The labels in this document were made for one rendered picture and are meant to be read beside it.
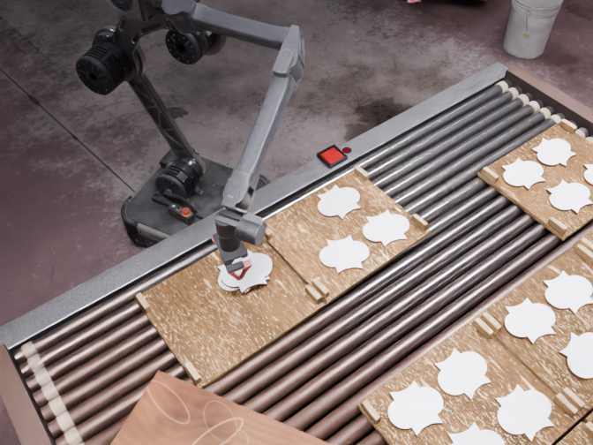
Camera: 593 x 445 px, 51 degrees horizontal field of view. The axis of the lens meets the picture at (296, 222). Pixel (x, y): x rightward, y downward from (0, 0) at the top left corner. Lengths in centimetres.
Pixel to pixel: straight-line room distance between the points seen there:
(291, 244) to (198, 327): 38
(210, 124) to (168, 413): 245
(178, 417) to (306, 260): 61
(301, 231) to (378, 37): 267
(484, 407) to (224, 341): 68
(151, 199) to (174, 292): 127
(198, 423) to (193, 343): 29
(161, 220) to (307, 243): 119
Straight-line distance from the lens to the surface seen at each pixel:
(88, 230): 333
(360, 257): 184
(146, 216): 297
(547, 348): 179
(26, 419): 173
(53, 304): 193
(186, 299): 180
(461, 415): 164
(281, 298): 176
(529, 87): 254
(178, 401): 153
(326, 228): 191
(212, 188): 300
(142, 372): 173
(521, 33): 429
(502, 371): 172
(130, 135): 377
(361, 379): 167
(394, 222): 193
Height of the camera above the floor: 241
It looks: 50 degrees down
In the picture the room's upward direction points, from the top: 2 degrees counter-clockwise
